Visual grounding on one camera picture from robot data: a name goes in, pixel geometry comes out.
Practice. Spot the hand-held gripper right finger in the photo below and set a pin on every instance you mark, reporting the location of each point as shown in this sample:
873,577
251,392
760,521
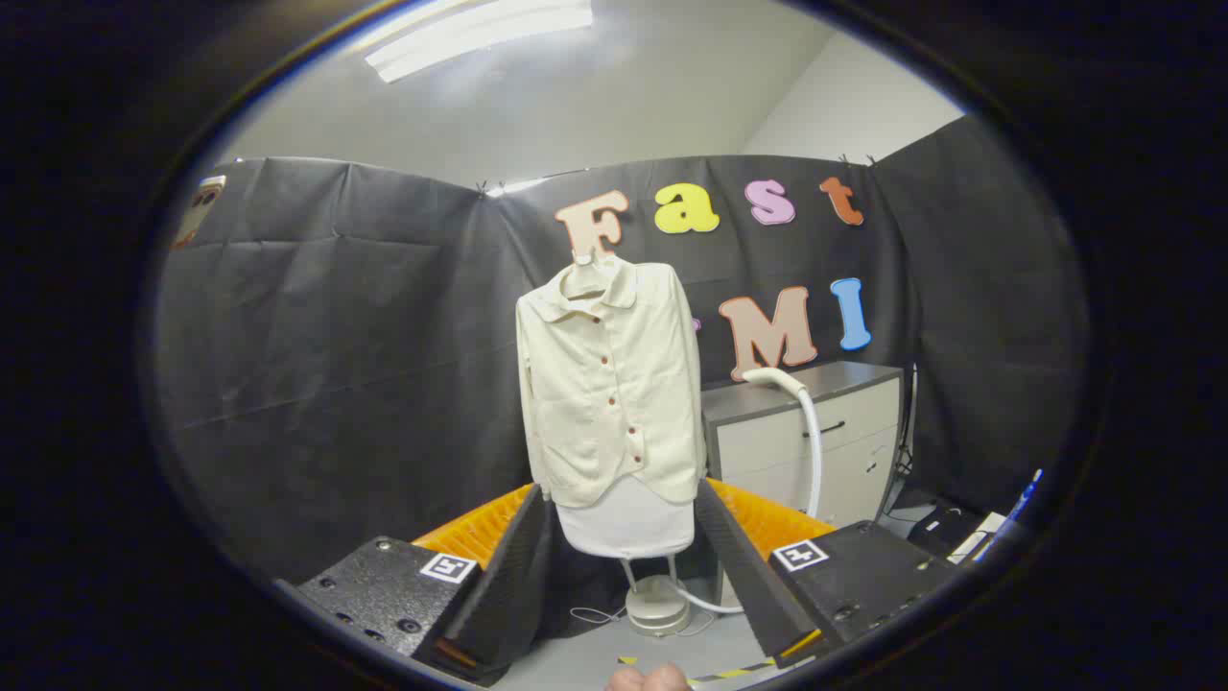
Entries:
739,566

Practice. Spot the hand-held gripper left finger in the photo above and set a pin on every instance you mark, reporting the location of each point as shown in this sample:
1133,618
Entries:
518,576

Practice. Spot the cream button shirt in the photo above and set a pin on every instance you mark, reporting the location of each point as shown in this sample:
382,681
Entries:
595,403

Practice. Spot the white cabinet with grey top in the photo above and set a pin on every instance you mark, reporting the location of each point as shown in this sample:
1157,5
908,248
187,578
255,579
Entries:
777,441

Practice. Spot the black box on floor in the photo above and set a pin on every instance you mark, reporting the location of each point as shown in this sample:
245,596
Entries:
940,533

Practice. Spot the white flat box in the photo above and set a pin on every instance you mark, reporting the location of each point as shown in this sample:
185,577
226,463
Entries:
979,537

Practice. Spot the blue pen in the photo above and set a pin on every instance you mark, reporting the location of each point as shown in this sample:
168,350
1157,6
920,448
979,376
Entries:
1022,499

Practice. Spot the white plastic hanger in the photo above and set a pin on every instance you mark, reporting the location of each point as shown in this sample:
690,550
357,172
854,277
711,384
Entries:
582,259

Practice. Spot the mounted smartphone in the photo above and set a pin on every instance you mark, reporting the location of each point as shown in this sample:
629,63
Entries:
200,206

